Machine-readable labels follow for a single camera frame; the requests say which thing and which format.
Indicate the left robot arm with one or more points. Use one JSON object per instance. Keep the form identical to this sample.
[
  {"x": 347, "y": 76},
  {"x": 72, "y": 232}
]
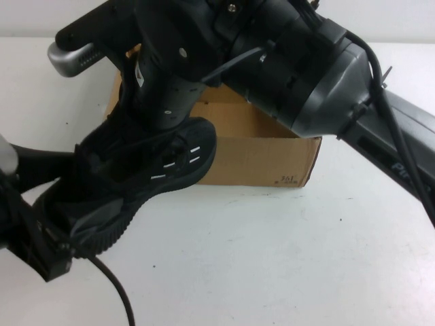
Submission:
[{"x": 10, "y": 210}]

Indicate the left wrist camera black silver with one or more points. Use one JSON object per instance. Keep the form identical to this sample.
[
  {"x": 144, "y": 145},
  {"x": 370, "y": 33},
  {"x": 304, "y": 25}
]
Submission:
[{"x": 40, "y": 158}]

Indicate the wrist camera black silver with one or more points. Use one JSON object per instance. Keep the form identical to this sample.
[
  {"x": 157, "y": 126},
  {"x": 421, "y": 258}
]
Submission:
[
  {"x": 74, "y": 57},
  {"x": 40, "y": 158}
]

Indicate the black zip tie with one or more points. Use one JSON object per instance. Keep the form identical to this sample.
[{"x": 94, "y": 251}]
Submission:
[
  {"x": 386, "y": 79},
  {"x": 231, "y": 66}
]

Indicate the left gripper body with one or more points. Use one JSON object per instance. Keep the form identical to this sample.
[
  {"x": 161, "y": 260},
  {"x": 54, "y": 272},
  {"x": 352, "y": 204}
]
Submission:
[{"x": 47, "y": 254}]

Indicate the right wrist camera black silver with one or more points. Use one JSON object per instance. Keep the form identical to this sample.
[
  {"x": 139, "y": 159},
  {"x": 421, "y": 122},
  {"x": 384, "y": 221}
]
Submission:
[{"x": 74, "y": 57}]

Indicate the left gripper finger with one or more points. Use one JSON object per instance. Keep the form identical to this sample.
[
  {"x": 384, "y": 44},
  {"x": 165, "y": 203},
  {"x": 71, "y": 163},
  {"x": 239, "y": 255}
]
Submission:
[{"x": 98, "y": 219}]

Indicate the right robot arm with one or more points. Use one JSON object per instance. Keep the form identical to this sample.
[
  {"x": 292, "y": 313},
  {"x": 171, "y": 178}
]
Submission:
[{"x": 340, "y": 85}]

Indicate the brown cardboard shoe box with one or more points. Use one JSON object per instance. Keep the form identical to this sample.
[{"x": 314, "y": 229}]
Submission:
[{"x": 255, "y": 163}]

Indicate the black mesh sneaker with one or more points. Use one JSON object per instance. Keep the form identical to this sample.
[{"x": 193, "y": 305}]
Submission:
[{"x": 200, "y": 136}]

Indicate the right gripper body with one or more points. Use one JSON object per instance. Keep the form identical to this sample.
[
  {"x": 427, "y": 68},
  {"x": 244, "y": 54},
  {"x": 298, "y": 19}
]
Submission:
[{"x": 170, "y": 68}]

